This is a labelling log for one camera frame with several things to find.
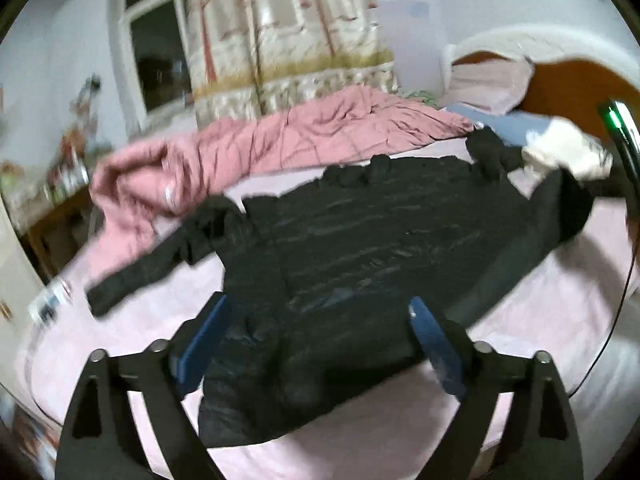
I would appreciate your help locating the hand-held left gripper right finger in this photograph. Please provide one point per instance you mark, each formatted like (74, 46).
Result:
(436, 341)

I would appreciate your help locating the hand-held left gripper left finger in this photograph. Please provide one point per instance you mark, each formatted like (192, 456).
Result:
(205, 341)

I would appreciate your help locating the black padded jacket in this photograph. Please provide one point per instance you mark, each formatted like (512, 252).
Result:
(350, 240)

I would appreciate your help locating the white folded garment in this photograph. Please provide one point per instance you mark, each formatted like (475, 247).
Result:
(565, 150)

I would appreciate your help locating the white and brown headboard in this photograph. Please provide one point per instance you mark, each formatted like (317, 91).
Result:
(565, 90)

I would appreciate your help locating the bed with pink sheet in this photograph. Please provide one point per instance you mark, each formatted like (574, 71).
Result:
(525, 320)

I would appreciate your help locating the blue flower print pillow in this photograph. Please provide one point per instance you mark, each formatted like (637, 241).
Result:
(505, 127)

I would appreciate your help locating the pink pillow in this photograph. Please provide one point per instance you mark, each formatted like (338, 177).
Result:
(487, 85)

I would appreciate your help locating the white packet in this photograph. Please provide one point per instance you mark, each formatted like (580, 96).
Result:
(49, 305)

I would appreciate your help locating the wooden desk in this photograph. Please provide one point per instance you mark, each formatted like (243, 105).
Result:
(55, 230)

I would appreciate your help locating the pink checked quilt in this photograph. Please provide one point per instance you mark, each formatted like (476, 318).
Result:
(250, 145)

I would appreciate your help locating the white cabinet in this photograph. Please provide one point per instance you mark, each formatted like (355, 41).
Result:
(17, 265)

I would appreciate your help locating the green floral cloth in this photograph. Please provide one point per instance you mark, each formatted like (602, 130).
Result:
(420, 96)

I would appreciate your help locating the pile of small colourful things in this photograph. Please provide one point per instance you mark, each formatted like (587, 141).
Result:
(70, 170)

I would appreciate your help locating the white framed window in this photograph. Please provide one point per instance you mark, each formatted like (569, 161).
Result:
(155, 45)

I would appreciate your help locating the tree print curtain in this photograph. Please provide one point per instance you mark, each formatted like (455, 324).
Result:
(285, 35)

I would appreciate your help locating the hanging wall decoration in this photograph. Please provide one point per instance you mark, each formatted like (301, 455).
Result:
(87, 92)

